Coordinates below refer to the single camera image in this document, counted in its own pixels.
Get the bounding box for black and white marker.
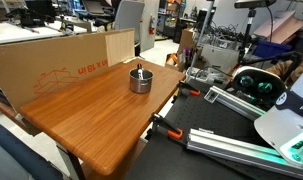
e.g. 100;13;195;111
136;63;145;80

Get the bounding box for silver metal cup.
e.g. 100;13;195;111
128;68;155;94

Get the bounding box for black orange bar clamp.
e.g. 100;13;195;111
148;112;185;141
176;80;202;98

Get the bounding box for black perforated breadboard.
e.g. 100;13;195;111
124;79;303;180

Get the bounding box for white electronics box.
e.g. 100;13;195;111
185;65;233;90

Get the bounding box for small brown cardboard box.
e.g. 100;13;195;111
178;27;198;56

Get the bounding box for red fire extinguisher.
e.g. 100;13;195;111
148;14;157;36

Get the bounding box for silver metal pole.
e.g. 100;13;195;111
189;0;216;74

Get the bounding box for grey office chair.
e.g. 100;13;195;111
113;0;146;57

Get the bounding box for black laptop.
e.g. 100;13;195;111
81;0;107;16

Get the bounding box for metal table leg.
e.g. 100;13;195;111
55;143;87;180

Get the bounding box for white VR headset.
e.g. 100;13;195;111
230;65;288;112

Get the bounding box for large cardboard box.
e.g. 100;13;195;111
0;28;136;113

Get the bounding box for blue plastic bin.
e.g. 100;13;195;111
251;39;294;60

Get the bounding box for brown jacket sleeve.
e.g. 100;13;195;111
265;51;303;88

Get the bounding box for white desk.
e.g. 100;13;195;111
0;20;89;47

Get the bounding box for flat cardboard sheets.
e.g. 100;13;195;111
253;10;303;45

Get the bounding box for aluminium extrusion rail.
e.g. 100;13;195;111
203;85;269;122
186;127;303;180

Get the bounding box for black camera tripod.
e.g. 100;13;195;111
236;8;258;69

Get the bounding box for black stereo camera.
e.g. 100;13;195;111
233;0;278;10

